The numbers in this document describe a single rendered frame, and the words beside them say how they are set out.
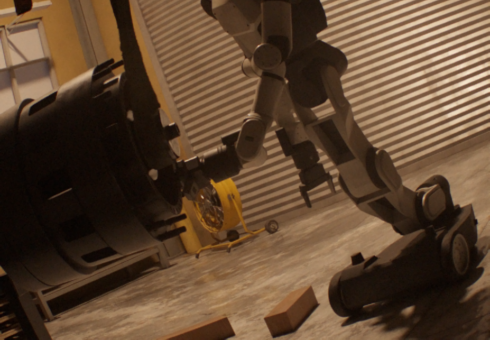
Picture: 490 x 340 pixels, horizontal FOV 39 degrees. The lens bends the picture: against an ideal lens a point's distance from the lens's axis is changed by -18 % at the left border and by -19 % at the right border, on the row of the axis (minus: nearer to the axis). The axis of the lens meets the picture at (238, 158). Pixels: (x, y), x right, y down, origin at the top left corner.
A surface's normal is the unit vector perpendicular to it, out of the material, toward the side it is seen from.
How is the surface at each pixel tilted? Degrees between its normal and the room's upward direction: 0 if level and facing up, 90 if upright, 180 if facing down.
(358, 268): 45
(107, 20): 90
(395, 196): 127
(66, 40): 90
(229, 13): 106
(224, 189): 79
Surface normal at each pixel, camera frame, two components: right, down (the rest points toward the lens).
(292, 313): 0.87, -0.35
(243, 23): -0.75, 0.59
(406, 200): 0.71, -0.29
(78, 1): -0.51, 0.21
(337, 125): -0.49, 0.46
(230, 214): 0.58, 0.36
